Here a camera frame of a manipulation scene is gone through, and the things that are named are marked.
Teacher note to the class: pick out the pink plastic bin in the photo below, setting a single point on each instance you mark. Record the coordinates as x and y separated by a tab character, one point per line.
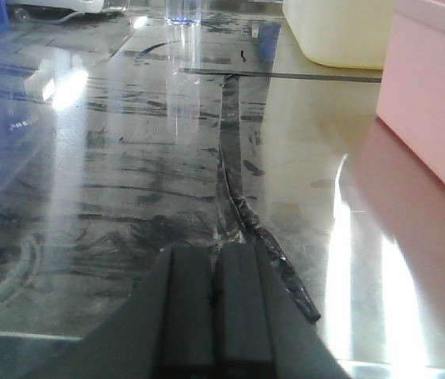
412	94

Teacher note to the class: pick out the clear plastic bottle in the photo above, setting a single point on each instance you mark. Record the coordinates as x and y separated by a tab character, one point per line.
183	12

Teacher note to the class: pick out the cream plastic bin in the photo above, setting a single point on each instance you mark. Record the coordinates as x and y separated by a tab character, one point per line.
344	34

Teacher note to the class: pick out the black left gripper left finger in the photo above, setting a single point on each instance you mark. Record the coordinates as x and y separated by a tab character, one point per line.
164	330

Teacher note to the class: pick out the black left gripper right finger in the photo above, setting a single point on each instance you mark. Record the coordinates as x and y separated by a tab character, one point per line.
260	333

